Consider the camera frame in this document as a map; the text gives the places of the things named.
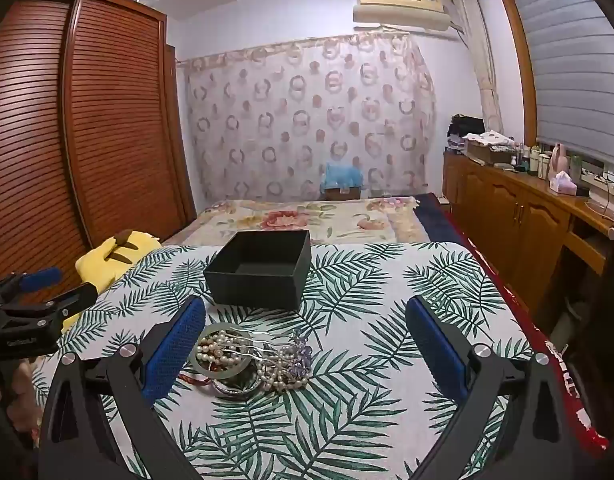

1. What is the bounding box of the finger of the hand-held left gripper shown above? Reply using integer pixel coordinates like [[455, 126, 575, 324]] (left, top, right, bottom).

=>
[[0, 267, 64, 307], [7, 282, 99, 333]]

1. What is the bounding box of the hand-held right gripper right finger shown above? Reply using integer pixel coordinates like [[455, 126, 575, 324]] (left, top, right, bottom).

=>
[[404, 296, 582, 480]]

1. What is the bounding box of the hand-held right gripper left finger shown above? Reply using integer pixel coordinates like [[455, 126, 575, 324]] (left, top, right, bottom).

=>
[[37, 296, 208, 480]]

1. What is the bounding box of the pale green jade bangle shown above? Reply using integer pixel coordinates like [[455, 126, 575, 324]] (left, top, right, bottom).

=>
[[193, 323, 261, 375]]

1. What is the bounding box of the white pearl necklace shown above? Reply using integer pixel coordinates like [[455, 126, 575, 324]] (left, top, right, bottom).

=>
[[196, 332, 310, 393]]

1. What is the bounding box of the black cardboard box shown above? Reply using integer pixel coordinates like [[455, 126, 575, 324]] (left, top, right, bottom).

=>
[[203, 230, 313, 311]]

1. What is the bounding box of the purple bead ornament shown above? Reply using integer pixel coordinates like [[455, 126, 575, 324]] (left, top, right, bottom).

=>
[[281, 335, 314, 377]]

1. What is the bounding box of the person's left hand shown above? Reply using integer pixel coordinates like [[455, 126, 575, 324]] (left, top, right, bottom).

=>
[[0, 359, 45, 453]]

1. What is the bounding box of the yellow cloth bag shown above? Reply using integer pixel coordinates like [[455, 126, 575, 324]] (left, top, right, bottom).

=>
[[76, 230, 163, 328]]

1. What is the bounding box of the leaf print tablecloth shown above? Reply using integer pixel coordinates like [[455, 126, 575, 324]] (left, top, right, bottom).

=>
[[30, 241, 535, 480]]

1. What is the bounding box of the navy blanket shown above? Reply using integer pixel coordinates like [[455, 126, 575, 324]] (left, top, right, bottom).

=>
[[414, 192, 480, 248]]

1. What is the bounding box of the wooden cabinet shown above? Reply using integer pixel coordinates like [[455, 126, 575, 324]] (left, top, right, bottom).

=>
[[442, 152, 614, 316]]

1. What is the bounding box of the brown wooden box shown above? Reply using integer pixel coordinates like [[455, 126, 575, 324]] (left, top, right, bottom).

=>
[[324, 186, 363, 202]]

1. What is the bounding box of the wooden louvered wardrobe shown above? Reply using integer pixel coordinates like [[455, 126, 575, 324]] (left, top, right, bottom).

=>
[[0, 0, 197, 311]]

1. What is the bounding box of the blue bag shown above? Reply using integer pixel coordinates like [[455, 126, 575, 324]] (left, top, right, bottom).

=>
[[319, 161, 364, 191]]

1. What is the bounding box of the pink tissue box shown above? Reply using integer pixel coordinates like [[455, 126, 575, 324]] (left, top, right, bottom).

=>
[[548, 171, 578, 196]]

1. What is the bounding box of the pile of dark clothes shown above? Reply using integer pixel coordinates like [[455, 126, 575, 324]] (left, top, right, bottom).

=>
[[447, 115, 488, 153]]

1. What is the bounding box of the pink bottle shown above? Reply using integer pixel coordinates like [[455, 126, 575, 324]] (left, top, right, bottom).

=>
[[551, 142, 570, 178]]

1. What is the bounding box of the circle patterned curtain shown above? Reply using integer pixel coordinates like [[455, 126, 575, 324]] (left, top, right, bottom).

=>
[[179, 32, 438, 206]]

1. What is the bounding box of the beige window drape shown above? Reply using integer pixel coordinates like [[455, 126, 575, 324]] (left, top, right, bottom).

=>
[[452, 0, 504, 133]]

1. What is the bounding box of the grey window blind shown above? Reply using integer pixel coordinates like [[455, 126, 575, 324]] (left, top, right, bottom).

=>
[[502, 0, 614, 166]]

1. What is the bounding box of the wall air conditioner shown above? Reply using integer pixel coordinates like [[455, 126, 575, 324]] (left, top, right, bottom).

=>
[[353, 0, 453, 38]]

